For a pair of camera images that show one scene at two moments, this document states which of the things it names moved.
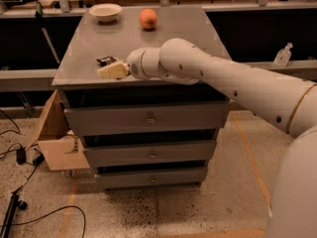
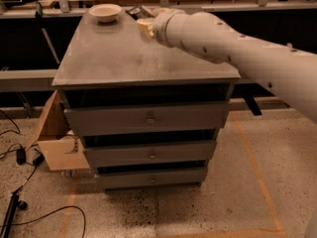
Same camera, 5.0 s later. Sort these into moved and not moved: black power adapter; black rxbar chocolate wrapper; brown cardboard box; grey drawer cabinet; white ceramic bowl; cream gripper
Moved: black rxbar chocolate wrapper; cream gripper
Not moved: grey drawer cabinet; black power adapter; white ceramic bowl; brown cardboard box
